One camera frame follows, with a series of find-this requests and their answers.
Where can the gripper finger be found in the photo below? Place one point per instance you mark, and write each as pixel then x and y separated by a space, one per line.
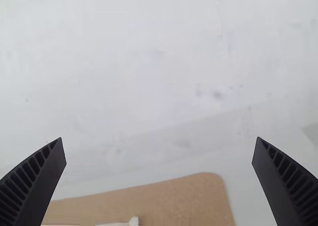
pixel 29 186
pixel 288 186

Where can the pale towel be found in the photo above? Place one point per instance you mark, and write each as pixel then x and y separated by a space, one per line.
pixel 134 222

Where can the cork mat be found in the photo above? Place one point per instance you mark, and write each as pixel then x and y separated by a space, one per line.
pixel 161 201

